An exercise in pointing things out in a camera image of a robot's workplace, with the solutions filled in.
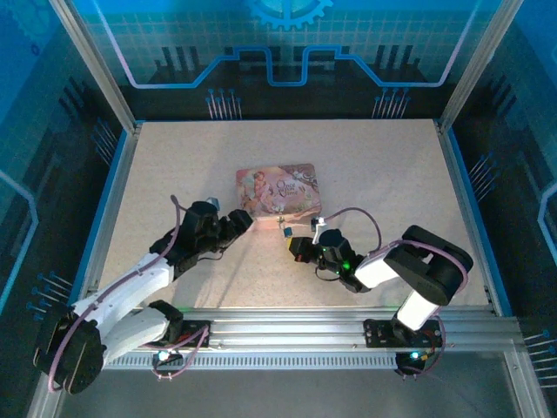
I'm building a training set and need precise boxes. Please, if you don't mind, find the pink illustrated diary book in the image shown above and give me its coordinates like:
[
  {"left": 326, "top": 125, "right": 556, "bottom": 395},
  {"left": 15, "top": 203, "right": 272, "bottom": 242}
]
[{"left": 235, "top": 163, "right": 321, "bottom": 219}]

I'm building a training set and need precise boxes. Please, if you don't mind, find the small lit connector board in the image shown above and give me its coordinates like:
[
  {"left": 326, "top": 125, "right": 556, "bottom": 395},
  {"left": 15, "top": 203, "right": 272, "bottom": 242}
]
[
  {"left": 151, "top": 345, "right": 185, "bottom": 367},
  {"left": 394, "top": 347, "right": 433, "bottom": 376}
]

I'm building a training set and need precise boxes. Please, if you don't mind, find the purple cable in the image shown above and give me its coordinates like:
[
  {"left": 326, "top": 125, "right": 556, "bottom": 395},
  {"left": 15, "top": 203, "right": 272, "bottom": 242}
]
[
  {"left": 325, "top": 206, "right": 471, "bottom": 380},
  {"left": 46, "top": 195, "right": 211, "bottom": 393}
]

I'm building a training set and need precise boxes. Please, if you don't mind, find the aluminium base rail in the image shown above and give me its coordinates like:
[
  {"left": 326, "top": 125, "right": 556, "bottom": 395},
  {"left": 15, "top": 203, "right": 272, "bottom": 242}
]
[{"left": 102, "top": 306, "right": 526, "bottom": 352}]

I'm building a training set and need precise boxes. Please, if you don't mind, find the aluminium side rail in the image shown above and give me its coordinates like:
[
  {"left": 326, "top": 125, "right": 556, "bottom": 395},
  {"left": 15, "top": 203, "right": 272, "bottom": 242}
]
[
  {"left": 71, "top": 123, "right": 144, "bottom": 306},
  {"left": 433, "top": 119, "right": 504, "bottom": 317}
]

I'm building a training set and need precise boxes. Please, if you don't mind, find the slotted grey cable duct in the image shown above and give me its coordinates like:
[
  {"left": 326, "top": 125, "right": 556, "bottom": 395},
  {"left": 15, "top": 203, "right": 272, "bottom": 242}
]
[{"left": 102, "top": 354, "right": 510, "bottom": 371}]

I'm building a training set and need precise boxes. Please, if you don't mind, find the aluminium frame post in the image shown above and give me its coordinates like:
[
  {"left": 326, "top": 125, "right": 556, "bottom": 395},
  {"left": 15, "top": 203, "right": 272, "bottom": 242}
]
[
  {"left": 47, "top": 0, "right": 143, "bottom": 131},
  {"left": 437, "top": 0, "right": 526, "bottom": 131}
]

